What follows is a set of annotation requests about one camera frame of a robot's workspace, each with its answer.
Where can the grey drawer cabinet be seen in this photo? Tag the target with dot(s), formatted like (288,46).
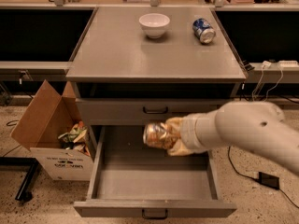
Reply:
(117,60)

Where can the closed grey top drawer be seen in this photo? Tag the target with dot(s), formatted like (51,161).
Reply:
(140,111)

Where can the black power adapter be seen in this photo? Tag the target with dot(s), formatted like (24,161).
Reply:
(270,181)

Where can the white ceramic bowl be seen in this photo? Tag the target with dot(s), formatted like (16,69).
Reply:
(154,25)

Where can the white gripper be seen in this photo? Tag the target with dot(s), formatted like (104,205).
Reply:
(189,132)

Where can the white power strip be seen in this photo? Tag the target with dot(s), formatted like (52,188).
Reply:
(288,64)

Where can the open grey middle drawer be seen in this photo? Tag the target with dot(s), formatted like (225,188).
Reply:
(130,179)

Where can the blue soda can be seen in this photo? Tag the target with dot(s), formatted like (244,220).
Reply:
(203,31)

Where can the cardboard trash box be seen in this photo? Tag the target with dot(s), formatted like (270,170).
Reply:
(49,115)

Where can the black metal table leg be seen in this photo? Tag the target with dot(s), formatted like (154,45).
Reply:
(24,193)

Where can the crumpled trash in box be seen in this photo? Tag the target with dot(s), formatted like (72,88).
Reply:
(76,139)

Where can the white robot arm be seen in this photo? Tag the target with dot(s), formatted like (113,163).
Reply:
(257,127)

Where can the crushed orange can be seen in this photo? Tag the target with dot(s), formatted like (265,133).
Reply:
(161,135)

